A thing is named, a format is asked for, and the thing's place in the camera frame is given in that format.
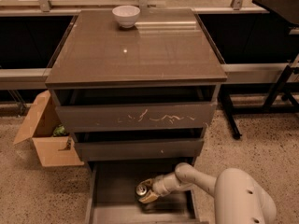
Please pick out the open cardboard box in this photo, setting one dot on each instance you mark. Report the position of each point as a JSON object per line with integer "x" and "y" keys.
{"x": 38, "y": 126}

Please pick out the green item in box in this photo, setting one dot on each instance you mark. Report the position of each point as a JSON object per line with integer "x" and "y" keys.
{"x": 59, "y": 131}

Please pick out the grey drawer cabinet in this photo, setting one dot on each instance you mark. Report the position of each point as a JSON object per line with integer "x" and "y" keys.
{"x": 166, "y": 54}

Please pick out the grey bottom drawer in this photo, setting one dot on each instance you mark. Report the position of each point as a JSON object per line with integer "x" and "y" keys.
{"x": 112, "y": 198}

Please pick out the grey drawer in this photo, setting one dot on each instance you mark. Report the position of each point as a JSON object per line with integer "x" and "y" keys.
{"x": 112, "y": 198}
{"x": 138, "y": 145}
{"x": 98, "y": 110}

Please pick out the grey top drawer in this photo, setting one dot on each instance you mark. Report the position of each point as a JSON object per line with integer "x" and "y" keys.
{"x": 98, "y": 110}

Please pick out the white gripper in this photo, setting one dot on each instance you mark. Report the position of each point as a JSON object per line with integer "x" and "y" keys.
{"x": 160, "y": 186}

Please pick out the white ceramic bowl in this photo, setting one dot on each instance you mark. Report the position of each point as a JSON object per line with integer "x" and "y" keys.
{"x": 126, "y": 16}

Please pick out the grey middle drawer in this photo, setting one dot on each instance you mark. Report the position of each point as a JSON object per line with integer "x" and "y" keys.
{"x": 138, "y": 145}

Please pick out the green soda can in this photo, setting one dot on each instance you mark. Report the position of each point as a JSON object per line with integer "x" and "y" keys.
{"x": 141, "y": 190}

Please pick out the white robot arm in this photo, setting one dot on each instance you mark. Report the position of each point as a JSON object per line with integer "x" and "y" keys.
{"x": 238, "y": 197}

